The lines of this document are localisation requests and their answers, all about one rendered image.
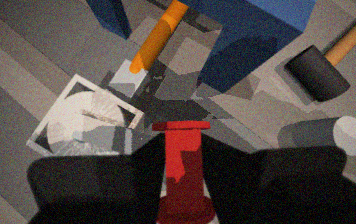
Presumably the wooden-handled black mallet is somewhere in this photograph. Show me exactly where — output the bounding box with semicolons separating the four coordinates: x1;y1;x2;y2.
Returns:
286;24;356;102

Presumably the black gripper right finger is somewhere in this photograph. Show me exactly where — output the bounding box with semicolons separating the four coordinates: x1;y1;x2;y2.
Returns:
201;133;347;224

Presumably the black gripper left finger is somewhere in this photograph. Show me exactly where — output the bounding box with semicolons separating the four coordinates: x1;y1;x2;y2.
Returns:
27;133;166;224

